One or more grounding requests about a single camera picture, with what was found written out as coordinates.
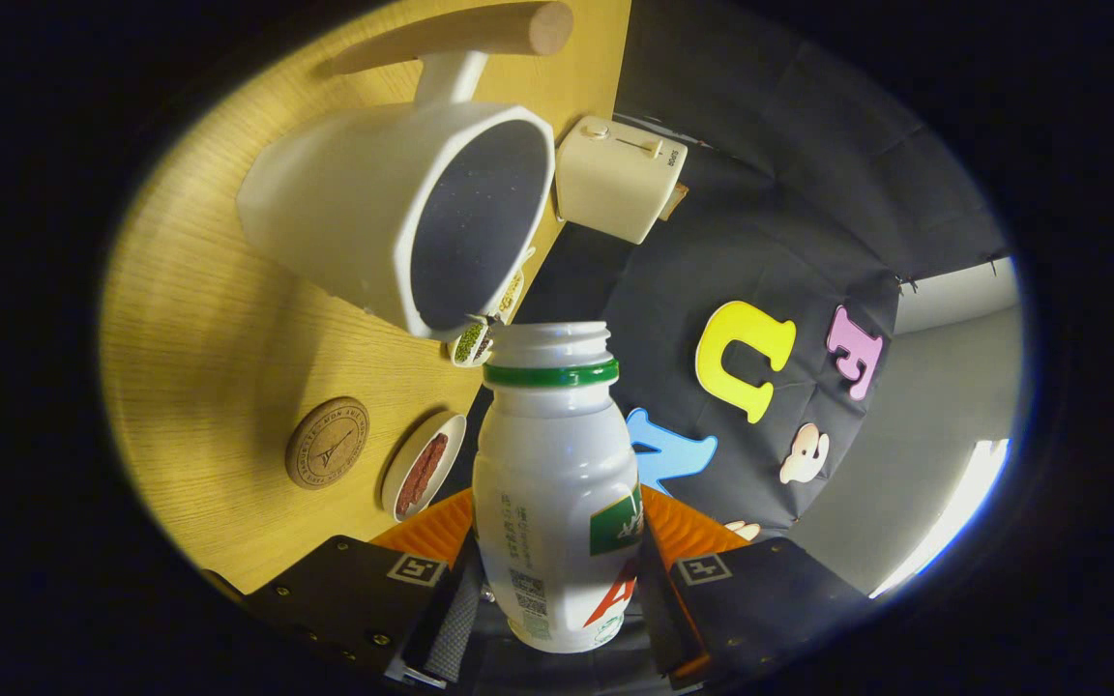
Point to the white round plate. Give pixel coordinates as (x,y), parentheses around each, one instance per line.
(402,459)

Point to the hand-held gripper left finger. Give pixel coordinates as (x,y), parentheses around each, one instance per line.
(344,590)

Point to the round cork coaster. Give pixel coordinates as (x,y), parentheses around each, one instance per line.
(327,443)

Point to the wooden table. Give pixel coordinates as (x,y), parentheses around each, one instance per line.
(199,367)

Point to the red-brown meat slice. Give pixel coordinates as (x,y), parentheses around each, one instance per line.
(422,474)

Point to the black backdrop cloth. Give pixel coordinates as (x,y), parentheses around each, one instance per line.
(760,193)

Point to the white divided condiment dish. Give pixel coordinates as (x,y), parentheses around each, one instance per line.
(468,345)

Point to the bread slice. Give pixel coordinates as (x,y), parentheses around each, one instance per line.
(673,201)

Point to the white juice bottle green label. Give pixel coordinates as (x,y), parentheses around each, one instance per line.
(547,483)

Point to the cream toaster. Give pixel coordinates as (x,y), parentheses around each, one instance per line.
(610,188)

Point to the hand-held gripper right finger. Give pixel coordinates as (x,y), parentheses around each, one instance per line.
(760,599)

